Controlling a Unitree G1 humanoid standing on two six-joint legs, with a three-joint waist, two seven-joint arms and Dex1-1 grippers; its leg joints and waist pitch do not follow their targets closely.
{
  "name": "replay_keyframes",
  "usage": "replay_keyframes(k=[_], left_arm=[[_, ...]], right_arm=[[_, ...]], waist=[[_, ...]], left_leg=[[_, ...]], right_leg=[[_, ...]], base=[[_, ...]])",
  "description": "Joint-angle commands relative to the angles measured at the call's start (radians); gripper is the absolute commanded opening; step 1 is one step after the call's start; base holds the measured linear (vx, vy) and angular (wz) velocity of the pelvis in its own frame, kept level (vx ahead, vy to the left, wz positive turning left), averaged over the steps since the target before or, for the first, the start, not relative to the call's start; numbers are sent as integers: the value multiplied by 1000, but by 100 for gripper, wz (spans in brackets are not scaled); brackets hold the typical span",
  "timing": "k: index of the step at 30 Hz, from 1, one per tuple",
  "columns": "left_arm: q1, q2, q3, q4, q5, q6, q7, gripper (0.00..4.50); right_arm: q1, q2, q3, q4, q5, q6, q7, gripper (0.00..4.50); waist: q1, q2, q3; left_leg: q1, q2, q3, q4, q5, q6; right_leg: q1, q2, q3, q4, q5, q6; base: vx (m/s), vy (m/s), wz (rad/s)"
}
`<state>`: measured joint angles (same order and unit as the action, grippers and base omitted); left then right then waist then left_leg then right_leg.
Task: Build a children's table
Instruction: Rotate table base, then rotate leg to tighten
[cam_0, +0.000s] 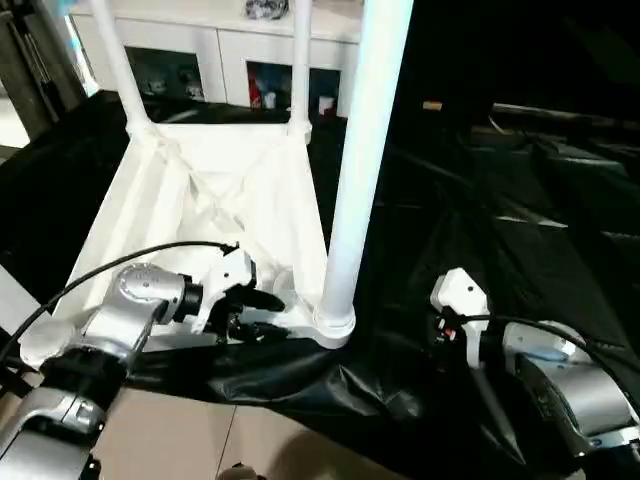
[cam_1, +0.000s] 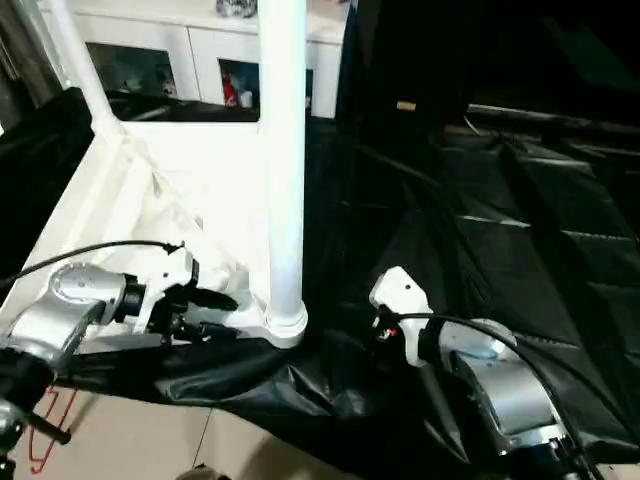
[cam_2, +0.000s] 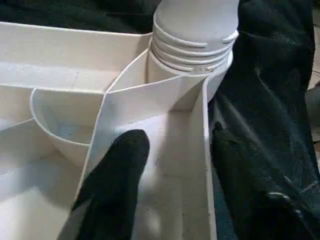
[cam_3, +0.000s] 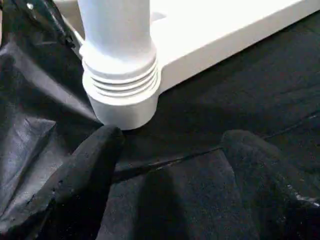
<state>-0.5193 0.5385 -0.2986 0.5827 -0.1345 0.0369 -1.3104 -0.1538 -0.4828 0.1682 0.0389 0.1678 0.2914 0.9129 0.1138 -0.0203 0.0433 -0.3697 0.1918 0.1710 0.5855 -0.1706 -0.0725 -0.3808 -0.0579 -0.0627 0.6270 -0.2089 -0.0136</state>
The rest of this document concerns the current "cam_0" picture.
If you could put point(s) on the black glossy mat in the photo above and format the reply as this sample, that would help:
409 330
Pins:
500 250

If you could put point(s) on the small yellow label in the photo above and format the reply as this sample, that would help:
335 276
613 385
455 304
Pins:
432 105

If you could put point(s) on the white glass door cabinet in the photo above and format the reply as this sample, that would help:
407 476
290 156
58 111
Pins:
210 40

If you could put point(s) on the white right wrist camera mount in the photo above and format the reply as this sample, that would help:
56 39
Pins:
460 290

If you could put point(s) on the black flat monitor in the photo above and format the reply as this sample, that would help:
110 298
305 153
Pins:
565 111

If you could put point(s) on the white plastic table top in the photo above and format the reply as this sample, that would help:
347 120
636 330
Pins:
225 165

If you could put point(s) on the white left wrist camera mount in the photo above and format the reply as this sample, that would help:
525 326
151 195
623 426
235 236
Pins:
230 270

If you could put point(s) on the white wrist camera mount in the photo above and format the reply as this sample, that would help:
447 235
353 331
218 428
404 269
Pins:
460 290
230 270

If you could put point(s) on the red package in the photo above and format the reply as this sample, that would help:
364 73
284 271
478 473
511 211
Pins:
255 92

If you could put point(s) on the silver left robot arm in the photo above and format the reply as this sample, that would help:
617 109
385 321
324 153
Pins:
140 290

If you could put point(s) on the white plastic table leg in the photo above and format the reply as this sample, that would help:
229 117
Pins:
301 60
15 295
120 65
365 125

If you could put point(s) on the pale teal translucent object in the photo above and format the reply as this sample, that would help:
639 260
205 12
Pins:
80 55

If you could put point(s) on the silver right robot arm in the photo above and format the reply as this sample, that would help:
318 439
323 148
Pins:
590 390

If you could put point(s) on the dark brown rounded object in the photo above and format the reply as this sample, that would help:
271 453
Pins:
240 472

